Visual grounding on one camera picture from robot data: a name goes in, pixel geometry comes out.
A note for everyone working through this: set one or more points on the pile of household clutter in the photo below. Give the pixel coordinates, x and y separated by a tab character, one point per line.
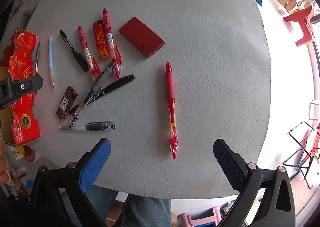
27	156

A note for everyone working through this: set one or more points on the black marker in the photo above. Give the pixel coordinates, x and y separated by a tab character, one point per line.
117	83
73	50

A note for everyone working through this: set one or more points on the grey felt table cover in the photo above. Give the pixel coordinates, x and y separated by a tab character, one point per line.
200	91

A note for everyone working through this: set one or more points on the black folding rack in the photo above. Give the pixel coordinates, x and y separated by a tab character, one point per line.
300	156

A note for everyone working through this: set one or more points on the red case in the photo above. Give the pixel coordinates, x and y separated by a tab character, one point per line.
141	36

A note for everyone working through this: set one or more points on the person's jeans leg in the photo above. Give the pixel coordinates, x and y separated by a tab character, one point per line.
145	212

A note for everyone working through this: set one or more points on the person's left hand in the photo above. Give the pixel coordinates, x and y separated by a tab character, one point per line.
2	156

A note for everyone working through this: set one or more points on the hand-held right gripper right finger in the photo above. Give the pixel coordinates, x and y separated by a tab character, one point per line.
228	164

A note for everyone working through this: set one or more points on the thin grey pen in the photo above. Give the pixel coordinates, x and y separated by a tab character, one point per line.
37	54

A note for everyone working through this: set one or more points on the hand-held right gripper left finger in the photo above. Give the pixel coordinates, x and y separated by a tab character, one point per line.
96	164

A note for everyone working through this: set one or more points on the red plastic stool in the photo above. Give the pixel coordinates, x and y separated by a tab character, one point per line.
301	21

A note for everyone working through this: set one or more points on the red gel pen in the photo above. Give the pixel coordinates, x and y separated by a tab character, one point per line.
85	46
170	91
108	34

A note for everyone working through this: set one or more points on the light blue pen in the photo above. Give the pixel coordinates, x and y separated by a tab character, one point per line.
50	59

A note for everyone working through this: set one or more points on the red lighter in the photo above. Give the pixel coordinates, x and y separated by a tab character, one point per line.
101	44

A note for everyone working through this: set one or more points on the dark brown lighter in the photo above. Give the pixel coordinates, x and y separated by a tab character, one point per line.
66	104

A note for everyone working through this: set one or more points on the clear black gel pen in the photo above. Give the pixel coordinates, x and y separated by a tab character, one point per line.
97	126

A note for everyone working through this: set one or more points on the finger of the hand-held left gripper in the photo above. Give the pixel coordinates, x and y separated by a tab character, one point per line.
25	85

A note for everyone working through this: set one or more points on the grey grip clear pen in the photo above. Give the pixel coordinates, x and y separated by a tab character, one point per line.
100	81

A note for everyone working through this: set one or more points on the pink plastic stool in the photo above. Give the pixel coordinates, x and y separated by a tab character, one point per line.
197	217

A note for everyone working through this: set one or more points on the red cardboard box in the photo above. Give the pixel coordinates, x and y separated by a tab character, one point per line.
22	56

